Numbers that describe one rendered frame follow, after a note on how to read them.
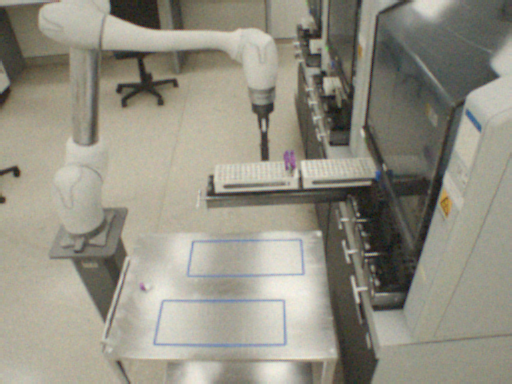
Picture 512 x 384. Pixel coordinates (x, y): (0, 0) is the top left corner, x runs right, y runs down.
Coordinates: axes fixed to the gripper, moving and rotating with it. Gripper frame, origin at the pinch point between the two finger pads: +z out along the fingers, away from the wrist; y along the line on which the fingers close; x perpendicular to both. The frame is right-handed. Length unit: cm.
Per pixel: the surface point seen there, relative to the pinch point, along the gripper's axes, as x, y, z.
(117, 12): -110, -217, 7
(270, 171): 1.8, -0.6, 9.1
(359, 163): 34.7, -2.0, 8.3
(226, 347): -12, 67, 12
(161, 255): -34, 35, 13
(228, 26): -30, -350, 69
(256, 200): -3.7, 6.9, 16.1
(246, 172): -6.9, -0.6, 9.0
